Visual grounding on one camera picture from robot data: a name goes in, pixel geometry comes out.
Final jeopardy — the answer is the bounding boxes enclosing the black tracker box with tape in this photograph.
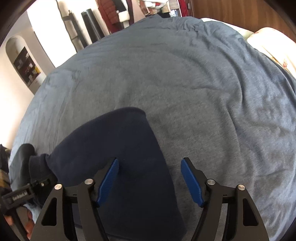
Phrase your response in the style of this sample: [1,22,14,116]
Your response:
[0,145,11,196]

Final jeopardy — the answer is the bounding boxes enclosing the wooden headboard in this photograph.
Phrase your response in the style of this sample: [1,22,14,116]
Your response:
[193,0,295,41]

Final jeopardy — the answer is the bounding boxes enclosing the black leaning ladder rack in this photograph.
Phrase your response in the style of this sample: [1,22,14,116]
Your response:
[62,11,88,52]

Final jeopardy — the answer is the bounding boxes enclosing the cream floral pillow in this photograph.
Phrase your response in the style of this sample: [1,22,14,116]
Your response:
[200,17,296,75]

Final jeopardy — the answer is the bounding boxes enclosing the arched wall shelf niche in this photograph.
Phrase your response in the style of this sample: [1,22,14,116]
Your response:
[6,36,46,94]

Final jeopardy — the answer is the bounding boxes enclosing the person's left hand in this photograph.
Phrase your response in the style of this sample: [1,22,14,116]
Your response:
[17,207,35,240]

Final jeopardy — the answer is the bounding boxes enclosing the navy blue pants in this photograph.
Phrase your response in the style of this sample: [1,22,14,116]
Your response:
[29,108,186,240]

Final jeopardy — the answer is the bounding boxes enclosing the clothes rack with hanging clothes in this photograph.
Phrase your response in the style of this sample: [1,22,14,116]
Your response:
[96,0,194,34]

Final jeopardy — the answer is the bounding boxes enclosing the black cylinder stand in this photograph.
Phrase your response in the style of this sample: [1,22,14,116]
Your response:
[81,9,105,43]

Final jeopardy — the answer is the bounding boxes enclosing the grey-blue bed cover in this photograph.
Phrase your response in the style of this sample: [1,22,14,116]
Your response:
[10,16,295,240]

